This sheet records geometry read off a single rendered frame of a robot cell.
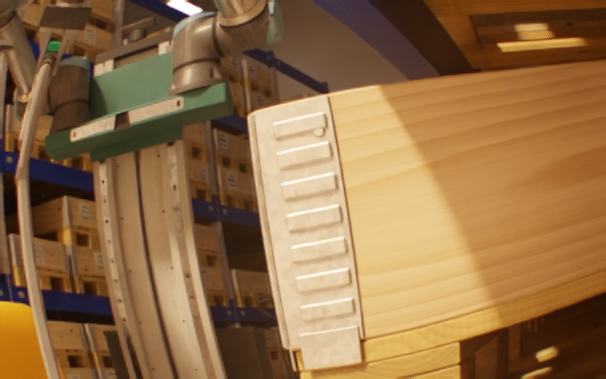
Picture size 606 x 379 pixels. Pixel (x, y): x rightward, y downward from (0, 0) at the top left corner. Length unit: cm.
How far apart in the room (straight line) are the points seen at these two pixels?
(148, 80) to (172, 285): 62
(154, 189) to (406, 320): 201
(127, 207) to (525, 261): 210
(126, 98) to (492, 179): 206
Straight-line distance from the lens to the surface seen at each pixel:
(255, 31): 245
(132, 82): 268
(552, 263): 69
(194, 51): 250
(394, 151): 72
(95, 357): 556
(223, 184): 830
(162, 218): 265
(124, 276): 262
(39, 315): 154
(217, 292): 770
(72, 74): 262
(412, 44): 91
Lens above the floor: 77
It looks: 9 degrees up
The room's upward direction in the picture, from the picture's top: 9 degrees counter-clockwise
